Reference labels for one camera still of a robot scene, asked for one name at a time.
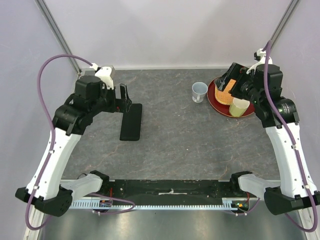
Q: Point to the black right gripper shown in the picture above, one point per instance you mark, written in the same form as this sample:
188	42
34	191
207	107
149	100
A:
237	72

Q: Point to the blue slotted cable duct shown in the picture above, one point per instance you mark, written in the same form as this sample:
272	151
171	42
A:
97	203

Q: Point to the round red lacquer tray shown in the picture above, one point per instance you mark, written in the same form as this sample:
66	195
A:
222	108

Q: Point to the woven bamboo basket tray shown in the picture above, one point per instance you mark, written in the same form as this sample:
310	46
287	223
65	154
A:
222	98

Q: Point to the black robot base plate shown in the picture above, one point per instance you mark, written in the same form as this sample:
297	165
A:
177	191

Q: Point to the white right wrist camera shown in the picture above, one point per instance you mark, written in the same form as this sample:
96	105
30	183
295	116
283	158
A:
260	57

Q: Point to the black zippered tool case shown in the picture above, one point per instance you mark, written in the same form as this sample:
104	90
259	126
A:
131	123

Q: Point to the yellow-green ceramic mug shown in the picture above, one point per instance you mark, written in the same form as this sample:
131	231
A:
238	107

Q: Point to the aluminium front frame rail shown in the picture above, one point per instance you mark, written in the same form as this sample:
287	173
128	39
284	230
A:
237	186

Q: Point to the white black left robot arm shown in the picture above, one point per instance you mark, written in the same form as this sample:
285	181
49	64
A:
69	122

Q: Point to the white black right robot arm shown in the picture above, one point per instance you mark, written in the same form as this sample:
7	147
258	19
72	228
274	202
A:
280	119

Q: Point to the pale blue footed mug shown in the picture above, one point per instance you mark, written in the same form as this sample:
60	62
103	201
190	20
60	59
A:
199	90

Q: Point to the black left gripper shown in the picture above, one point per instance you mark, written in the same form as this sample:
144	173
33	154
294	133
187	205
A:
120	105

